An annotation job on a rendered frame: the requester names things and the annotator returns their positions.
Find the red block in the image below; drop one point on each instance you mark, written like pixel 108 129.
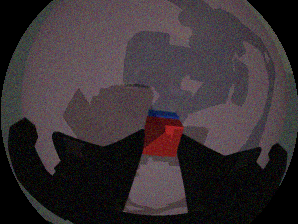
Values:
pixel 162 136

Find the blue block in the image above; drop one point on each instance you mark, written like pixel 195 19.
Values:
pixel 167 115

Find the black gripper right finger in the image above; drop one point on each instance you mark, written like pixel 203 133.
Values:
pixel 204 171

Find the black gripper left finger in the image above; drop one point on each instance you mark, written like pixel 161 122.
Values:
pixel 116 164

